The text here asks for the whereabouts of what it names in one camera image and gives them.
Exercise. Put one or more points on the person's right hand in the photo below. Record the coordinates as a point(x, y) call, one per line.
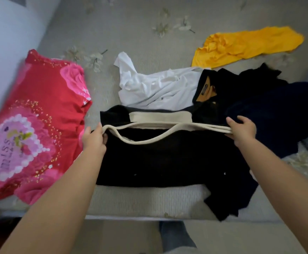
point(242, 130)

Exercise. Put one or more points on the person's left hand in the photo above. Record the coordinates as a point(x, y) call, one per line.
point(94, 142)

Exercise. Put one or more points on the person's right thumb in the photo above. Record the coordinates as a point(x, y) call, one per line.
point(231, 123)

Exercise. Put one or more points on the person's left thumb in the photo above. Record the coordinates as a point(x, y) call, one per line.
point(100, 128)

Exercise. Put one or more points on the black garment with cream trim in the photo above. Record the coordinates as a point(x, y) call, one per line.
point(167, 153)

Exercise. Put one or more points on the person's right forearm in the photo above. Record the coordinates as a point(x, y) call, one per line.
point(283, 187)

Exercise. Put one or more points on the person's left forearm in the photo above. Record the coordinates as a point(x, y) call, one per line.
point(54, 198)

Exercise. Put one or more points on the black shirt with orange lining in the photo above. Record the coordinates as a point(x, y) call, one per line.
point(236, 87)

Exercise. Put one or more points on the dark navy garment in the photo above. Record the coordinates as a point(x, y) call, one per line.
point(280, 113)

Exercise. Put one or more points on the red floral pillow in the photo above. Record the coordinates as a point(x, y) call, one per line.
point(35, 124)

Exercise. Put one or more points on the white shirt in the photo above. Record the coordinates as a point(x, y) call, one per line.
point(156, 88)

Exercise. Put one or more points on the yellow garment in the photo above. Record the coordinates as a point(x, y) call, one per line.
point(243, 46)

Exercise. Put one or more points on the grey floral bed sheet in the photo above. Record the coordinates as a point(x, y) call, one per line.
point(148, 44)

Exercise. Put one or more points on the person's leg in jeans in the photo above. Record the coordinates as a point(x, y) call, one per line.
point(175, 236)

